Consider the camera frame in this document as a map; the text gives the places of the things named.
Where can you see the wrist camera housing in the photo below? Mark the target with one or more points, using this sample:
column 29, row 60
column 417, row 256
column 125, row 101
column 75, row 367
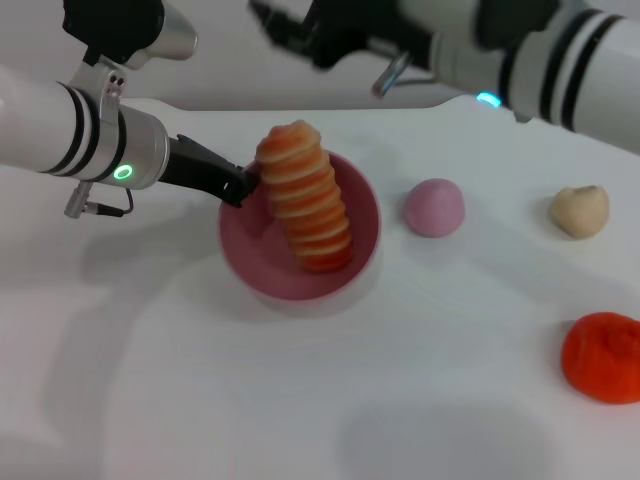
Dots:
column 515, row 20
column 120, row 25

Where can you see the beige knotted bun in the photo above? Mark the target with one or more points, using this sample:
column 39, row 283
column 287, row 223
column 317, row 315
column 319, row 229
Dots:
column 580, row 212

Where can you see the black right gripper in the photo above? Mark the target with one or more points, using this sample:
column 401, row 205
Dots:
column 350, row 25

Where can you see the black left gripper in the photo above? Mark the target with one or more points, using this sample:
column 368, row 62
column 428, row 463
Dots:
column 200, row 167

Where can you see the long orange striped bread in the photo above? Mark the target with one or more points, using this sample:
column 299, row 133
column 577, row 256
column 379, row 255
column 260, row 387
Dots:
column 310, row 200

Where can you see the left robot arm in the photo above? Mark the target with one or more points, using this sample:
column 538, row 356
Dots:
column 75, row 130

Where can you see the left wrist camera housing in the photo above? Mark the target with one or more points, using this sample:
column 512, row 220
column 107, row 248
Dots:
column 120, row 25

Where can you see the pink plastic bowl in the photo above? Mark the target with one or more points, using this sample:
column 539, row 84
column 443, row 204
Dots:
column 310, row 285

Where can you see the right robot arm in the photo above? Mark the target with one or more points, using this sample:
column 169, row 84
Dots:
column 550, row 70

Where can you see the right wrist camera housing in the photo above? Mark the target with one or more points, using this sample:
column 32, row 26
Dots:
column 515, row 20

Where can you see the red-orange lumpy fruit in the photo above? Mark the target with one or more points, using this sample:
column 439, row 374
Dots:
column 602, row 357

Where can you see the round pink bun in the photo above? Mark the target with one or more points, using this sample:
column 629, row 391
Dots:
column 434, row 207

